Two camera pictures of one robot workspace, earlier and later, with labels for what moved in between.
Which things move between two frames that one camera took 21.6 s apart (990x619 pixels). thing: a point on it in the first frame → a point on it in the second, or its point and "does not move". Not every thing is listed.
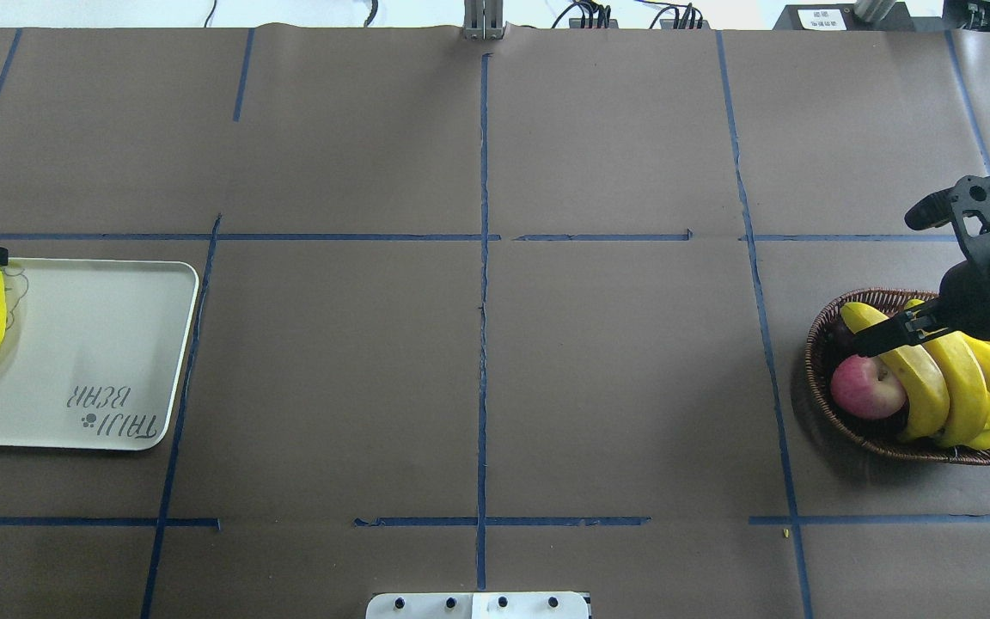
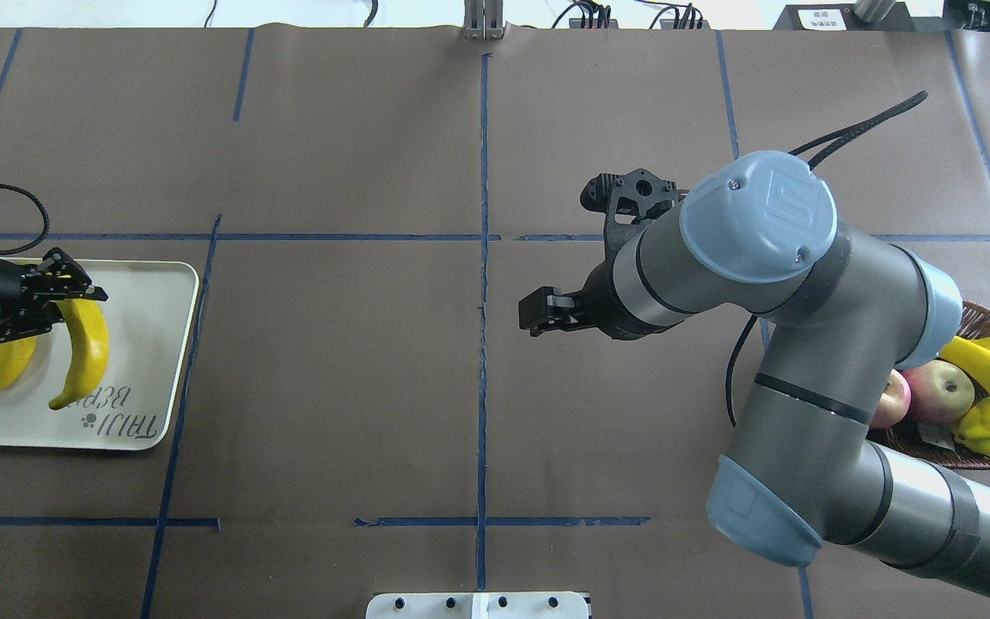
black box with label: (842, 16) does not move
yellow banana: (967, 389) → (90, 335)
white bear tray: (89, 358) does not move
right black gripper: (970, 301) → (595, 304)
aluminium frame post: (483, 20) does not move
